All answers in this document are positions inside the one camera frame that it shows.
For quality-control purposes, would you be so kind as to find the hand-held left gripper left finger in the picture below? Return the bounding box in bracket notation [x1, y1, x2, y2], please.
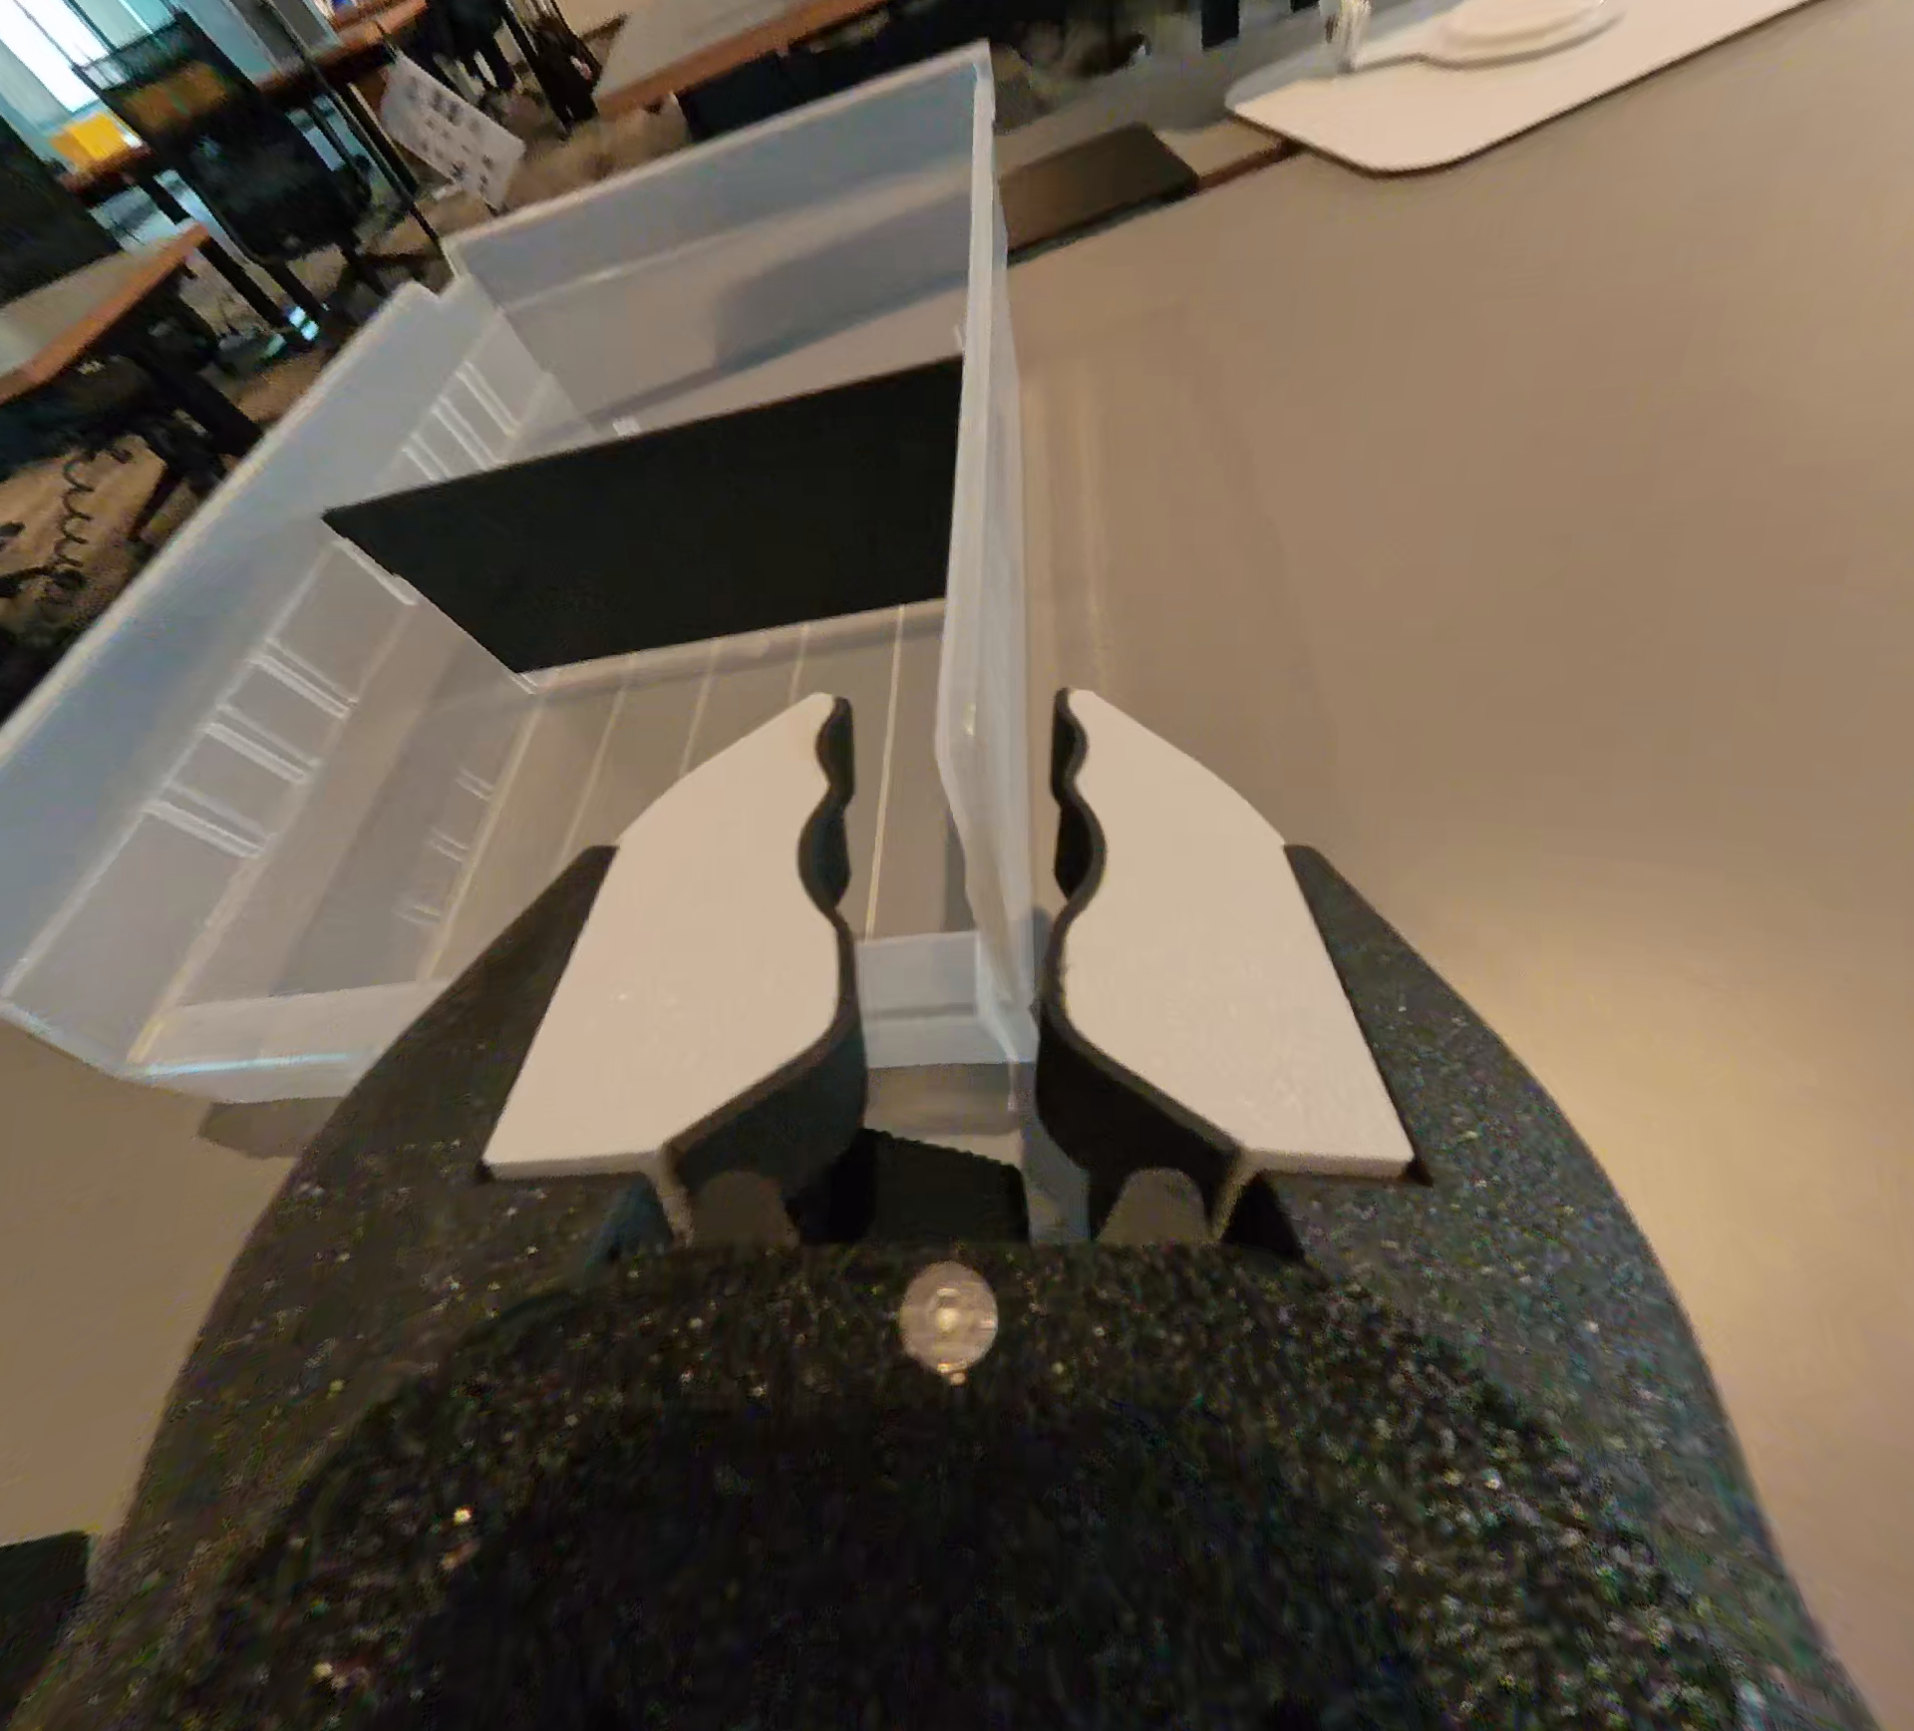
[490, 690, 869, 1183]

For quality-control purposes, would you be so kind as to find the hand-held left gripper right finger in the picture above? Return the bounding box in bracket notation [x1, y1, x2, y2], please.
[1033, 688, 1418, 1183]

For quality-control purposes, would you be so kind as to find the clear plastic bin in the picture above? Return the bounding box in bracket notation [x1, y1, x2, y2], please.
[0, 40, 1051, 1103]

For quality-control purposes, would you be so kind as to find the black bin divider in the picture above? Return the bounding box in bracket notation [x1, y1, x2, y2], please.
[324, 359, 972, 680]

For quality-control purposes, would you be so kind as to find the black office chair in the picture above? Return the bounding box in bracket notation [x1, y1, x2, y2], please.
[77, 12, 374, 338]

